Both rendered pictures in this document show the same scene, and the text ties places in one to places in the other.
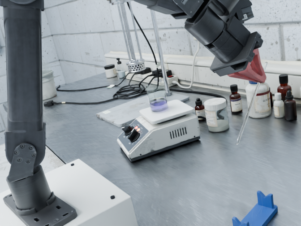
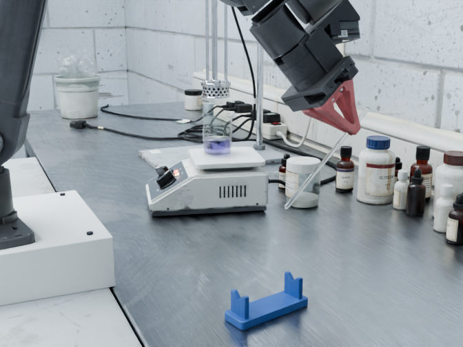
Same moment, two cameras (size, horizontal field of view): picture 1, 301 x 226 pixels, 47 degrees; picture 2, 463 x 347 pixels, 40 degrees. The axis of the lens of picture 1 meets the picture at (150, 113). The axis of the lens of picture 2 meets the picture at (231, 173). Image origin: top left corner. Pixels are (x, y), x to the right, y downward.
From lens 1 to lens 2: 25 cm
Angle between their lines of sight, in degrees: 6
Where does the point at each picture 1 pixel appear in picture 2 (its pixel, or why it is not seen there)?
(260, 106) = (373, 185)
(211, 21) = (282, 26)
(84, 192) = (58, 222)
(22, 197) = not seen: outside the picture
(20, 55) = (13, 14)
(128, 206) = (107, 248)
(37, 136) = (9, 124)
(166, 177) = (188, 242)
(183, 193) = (198, 264)
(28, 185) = not seen: outside the picture
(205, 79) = (325, 137)
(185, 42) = not seen: hidden behind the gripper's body
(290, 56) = (448, 122)
